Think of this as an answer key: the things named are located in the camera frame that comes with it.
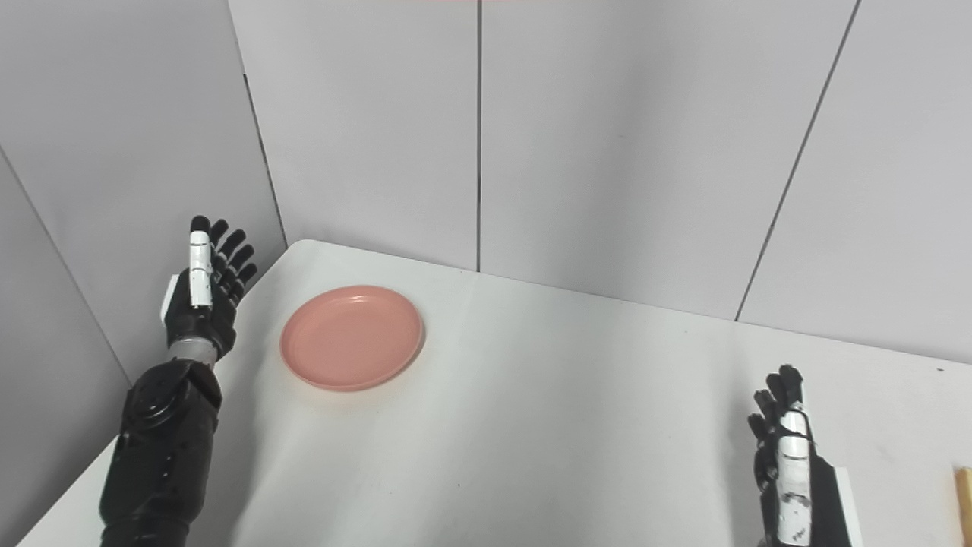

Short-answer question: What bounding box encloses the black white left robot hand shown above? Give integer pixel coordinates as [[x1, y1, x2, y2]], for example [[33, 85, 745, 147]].
[[160, 216, 258, 362]]

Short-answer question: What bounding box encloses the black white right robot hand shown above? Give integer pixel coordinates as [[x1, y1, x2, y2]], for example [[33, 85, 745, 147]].
[[747, 365, 864, 547]]

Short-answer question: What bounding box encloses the slice of white bread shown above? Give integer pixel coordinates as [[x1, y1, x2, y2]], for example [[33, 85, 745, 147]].
[[955, 466, 972, 547]]

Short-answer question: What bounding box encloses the pink round plate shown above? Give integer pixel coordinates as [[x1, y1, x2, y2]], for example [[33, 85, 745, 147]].
[[279, 286, 424, 393]]

